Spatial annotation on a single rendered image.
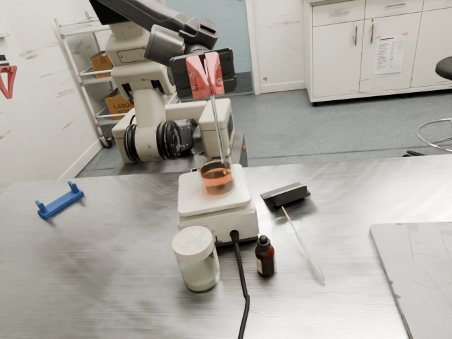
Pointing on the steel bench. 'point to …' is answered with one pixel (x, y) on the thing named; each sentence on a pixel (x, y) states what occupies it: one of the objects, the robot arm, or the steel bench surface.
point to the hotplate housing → (227, 223)
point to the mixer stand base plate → (418, 274)
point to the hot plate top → (196, 202)
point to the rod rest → (59, 202)
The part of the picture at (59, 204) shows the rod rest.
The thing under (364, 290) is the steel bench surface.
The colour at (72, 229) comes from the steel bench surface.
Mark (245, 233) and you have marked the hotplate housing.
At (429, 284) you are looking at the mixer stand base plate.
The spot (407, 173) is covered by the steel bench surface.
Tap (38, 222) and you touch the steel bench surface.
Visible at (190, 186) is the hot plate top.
